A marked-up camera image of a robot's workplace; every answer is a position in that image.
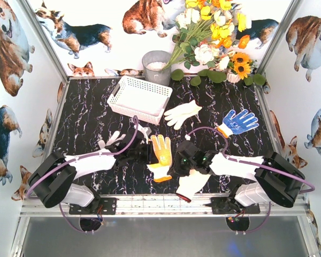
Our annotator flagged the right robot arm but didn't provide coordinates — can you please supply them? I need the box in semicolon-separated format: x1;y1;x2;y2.
168;141;305;209

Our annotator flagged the white glove orange cuff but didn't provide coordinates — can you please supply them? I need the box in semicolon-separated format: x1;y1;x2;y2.
154;175;172;183

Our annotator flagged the cream knit glove pair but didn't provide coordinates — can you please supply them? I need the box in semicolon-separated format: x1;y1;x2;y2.
164;100;202;130

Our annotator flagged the cream glove red cuff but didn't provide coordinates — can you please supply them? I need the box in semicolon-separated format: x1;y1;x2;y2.
175;169;210;203

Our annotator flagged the white glove blue finger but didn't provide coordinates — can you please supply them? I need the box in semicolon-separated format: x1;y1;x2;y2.
98;131;126;149

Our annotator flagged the artificial flower bouquet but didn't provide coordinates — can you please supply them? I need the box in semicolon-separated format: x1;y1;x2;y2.
163;1;252;69

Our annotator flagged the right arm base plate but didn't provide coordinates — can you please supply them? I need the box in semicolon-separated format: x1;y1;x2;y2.
204;197;261;214

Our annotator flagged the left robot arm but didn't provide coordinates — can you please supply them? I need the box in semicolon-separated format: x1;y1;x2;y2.
27;125;157;208

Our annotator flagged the purple cable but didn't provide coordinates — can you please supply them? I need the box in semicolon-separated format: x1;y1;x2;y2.
186;126;316;236
25;115;139;235

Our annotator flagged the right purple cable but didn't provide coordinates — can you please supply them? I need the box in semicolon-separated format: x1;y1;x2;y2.
186;126;316;236

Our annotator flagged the grey metal bucket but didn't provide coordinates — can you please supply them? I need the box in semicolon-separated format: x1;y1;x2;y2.
142;50;171;86

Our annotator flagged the blue dotted work glove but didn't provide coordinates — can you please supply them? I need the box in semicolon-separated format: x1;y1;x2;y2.
217;109;259;138

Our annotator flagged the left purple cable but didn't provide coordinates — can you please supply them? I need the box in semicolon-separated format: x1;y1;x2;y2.
25;115;139;235

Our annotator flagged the aluminium front rail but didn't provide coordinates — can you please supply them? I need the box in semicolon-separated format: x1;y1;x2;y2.
19;193;310;217

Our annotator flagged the yellow coated work glove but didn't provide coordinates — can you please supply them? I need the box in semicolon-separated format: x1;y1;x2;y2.
147;134;172;177

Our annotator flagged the small sunflower pot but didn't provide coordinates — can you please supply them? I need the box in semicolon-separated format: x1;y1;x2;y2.
226;52;257;83

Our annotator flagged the white plastic storage basket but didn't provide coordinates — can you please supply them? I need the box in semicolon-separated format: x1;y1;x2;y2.
107;76;173;125

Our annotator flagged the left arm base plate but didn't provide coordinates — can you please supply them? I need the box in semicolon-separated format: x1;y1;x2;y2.
69;198;117;215

